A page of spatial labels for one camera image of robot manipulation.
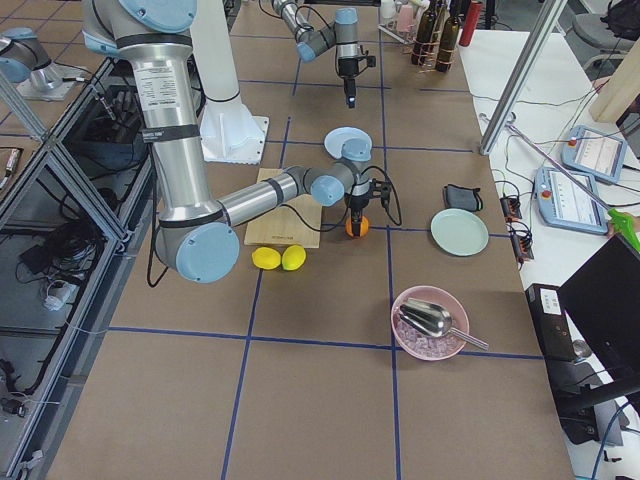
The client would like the copper wire bottle rack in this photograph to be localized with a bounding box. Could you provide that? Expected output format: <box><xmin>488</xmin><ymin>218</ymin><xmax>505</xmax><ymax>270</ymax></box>
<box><xmin>415</xmin><ymin>22</ymin><xmax>444</xmax><ymax>73</ymax></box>

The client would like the dark wine bottle front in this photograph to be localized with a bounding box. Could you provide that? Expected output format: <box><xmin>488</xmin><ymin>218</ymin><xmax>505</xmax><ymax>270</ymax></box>
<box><xmin>435</xmin><ymin>1</ymin><xmax>461</xmax><ymax>73</ymax></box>

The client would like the dark wine bottle rear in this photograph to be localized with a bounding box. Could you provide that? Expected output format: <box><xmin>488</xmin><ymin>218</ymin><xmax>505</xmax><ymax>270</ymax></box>
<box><xmin>410</xmin><ymin>0</ymin><xmax>439</xmax><ymax>65</ymax></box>

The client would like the bamboo cutting board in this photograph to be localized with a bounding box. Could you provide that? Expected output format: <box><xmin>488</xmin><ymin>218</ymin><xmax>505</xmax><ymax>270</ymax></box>
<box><xmin>244</xmin><ymin>175</ymin><xmax>322</xmax><ymax>249</ymax></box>

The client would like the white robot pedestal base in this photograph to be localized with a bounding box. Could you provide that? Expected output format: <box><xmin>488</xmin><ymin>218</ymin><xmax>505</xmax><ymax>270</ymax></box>
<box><xmin>190</xmin><ymin>0</ymin><xmax>269</xmax><ymax>164</ymax></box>

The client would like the teach pendant far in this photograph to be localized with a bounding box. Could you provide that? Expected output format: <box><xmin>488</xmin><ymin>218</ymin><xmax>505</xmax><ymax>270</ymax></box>
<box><xmin>561</xmin><ymin>125</ymin><xmax>627</xmax><ymax>184</ymax></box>

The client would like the aluminium frame post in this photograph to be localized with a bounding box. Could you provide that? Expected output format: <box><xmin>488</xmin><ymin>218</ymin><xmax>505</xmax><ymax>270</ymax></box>
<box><xmin>479</xmin><ymin>0</ymin><xmax>567</xmax><ymax>156</ymax></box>

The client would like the pink cup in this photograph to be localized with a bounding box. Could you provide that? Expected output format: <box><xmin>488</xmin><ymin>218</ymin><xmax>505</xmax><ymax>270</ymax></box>
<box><xmin>396</xmin><ymin>4</ymin><xmax>414</xmax><ymax>33</ymax></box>

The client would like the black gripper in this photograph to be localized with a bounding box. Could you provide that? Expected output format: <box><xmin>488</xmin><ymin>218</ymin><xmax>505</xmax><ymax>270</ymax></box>
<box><xmin>337</xmin><ymin>55</ymin><xmax>376</xmax><ymax>108</ymax></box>
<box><xmin>345</xmin><ymin>178</ymin><xmax>372</xmax><ymax>236</ymax></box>

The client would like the metal rod green tip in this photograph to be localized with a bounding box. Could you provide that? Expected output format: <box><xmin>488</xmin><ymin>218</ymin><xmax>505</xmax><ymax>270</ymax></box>
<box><xmin>478</xmin><ymin>113</ymin><xmax>635</xmax><ymax>251</ymax></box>

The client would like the dark wine bottle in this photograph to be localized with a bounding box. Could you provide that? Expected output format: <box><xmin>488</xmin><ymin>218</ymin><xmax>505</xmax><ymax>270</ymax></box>
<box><xmin>410</xmin><ymin>0</ymin><xmax>439</xmax><ymax>65</ymax></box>
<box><xmin>435</xmin><ymin>1</ymin><xmax>461</xmax><ymax>73</ymax></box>

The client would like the light blue plate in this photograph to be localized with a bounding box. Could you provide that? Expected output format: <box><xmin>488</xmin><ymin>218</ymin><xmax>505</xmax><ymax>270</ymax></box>
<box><xmin>324</xmin><ymin>127</ymin><xmax>372</xmax><ymax>159</ymax></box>

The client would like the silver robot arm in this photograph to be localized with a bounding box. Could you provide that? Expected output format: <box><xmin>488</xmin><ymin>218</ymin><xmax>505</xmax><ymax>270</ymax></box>
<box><xmin>83</xmin><ymin>1</ymin><xmax>373</xmax><ymax>283</ymax></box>
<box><xmin>271</xmin><ymin>1</ymin><xmax>381</xmax><ymax>109</ymax></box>

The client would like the grey folded cloth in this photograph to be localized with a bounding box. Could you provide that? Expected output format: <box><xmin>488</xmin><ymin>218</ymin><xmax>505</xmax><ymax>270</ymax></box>
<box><xmin>443</xmin><ymin>184</ymin><xmax>484</xmax><ymax>212</ymax></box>

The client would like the pink bowl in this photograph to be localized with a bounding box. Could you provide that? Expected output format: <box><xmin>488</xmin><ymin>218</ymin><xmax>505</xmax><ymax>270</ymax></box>
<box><xmin>391</xmin><ymin>286</ymin><xmax>469</xmax><ymax>361</ymax></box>

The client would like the teach pendant near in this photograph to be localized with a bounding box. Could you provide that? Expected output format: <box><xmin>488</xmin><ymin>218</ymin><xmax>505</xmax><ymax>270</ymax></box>
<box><xmin>534</xmin><ymin>166</ymin><xmax>608</xmax><ymax>235</ymax></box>

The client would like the black monitor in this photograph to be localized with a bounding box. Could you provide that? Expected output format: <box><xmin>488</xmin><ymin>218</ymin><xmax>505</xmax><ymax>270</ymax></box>
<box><xmin>558</xmin><ymin>235</ymin><xmax>639</xmax><ymax>379</ymax></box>

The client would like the light green plate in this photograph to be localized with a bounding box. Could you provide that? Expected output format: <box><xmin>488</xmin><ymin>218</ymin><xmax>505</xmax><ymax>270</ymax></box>
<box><xmin>430</xmin><ymin>208</ymin><xmax>489</xmax><ymax>256</ymax></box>

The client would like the metal scoop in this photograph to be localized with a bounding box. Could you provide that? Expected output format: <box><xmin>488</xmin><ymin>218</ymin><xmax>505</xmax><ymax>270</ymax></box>
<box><xmin>399</xmin><ymin>298</ymin><xmax>489</xmax><ymax>351</ymax></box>

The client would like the yellow lemon near board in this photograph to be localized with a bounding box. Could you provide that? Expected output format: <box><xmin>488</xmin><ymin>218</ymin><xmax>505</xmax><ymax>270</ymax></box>
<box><xmin>281</xmin><ymin>245</ymin><xmax>307</xmax><ymax>271</ymax></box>

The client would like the red bottle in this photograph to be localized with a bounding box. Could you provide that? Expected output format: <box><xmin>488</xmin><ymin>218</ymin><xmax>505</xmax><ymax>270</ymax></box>
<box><xmin>459</xmin><ymin>0</ymin><xmax>484</xmax><ymax>47</ymax></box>

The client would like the teach pendant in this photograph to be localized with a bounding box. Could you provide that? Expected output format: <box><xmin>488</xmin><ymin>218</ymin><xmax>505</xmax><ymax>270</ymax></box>
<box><xmin>534</xmin><ymin>166</ymin><xmax>608</xmax><ymax>235</ymax></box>
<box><xmin>561</xmin><ymin>125</ymin><xmax>627</xmax><ymax>184</ymax></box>

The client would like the yellow lemon outer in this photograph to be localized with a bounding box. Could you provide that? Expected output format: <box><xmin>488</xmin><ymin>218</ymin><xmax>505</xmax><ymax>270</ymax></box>
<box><xmin>251</xmin><ymin>247</ymin><xmax>281</xmax><ymax>270</ymax></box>

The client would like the orange fruit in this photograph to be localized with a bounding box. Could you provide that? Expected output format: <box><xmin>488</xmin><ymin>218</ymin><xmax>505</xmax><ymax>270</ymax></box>
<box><xmin>345</xmin><ymin>216</ymin><xmax>370</xmax><ymax>238</ymax></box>

